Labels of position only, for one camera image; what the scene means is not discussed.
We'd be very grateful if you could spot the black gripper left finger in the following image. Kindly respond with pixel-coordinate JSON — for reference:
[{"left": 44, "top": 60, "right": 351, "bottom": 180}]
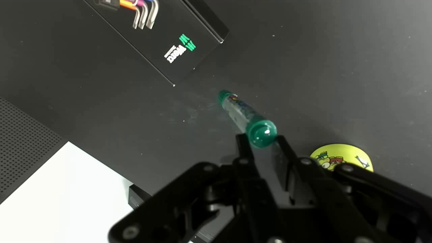
[{"left": 233, "top": 134, "right": 289, "bottom": 243}]

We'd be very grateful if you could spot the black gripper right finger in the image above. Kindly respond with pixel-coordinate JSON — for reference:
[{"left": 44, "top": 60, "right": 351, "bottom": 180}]
[{"left": 273, "top": 137, "right": 432, "bottom": 243}]

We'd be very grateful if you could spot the green capped marker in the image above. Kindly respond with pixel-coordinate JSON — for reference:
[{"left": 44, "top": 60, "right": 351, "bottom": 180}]
[{"left": 217, "top": 91, "right": 278, "bottom": 149}]

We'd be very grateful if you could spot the yellow green cartoon mug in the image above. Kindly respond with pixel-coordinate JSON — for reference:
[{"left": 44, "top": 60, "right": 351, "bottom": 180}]
[{"left": 310, "top": 143, "right": 374, "bottom": 172}]

